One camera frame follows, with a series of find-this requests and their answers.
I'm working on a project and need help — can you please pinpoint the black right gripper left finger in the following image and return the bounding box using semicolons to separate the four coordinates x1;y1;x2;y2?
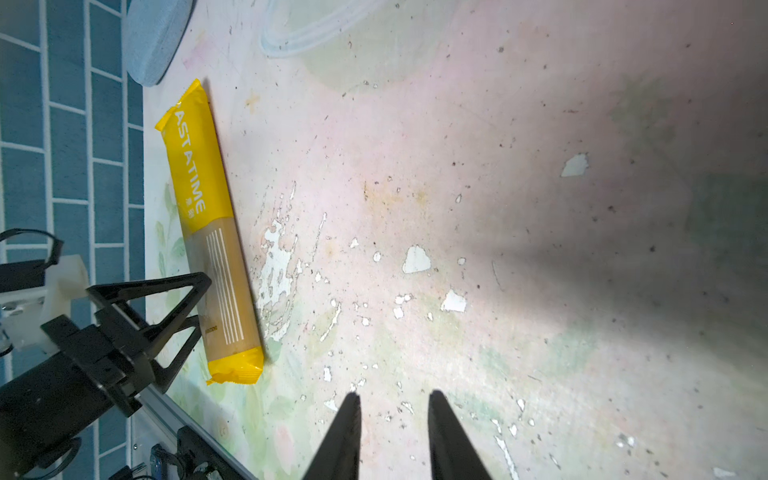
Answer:
304;392;361;480

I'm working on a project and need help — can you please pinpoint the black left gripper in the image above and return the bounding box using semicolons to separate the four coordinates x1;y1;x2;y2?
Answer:
1;272;212;474

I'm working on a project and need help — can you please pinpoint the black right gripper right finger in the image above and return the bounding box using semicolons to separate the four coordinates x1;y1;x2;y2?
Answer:
428;390;490;480

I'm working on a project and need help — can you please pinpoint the yellow pasta bag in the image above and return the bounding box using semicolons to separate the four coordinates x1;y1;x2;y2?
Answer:
156;80;264;385

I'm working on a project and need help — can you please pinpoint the blue glasses case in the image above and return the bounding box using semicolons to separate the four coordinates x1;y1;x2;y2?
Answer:
123;0;195;87

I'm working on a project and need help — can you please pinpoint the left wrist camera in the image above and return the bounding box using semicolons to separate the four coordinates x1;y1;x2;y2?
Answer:
1;228;89;356

